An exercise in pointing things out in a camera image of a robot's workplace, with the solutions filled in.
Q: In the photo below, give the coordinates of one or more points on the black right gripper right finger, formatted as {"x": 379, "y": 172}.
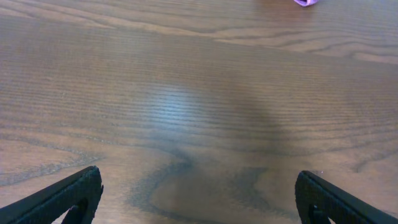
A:
{"x": 319, "y": 201}

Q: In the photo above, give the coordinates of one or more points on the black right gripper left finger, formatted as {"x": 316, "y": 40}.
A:
{"x": 77, "y": 196}

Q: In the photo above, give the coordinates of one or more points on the purple microfiber cloth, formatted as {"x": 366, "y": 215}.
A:
{"x": 306, "y": 3}

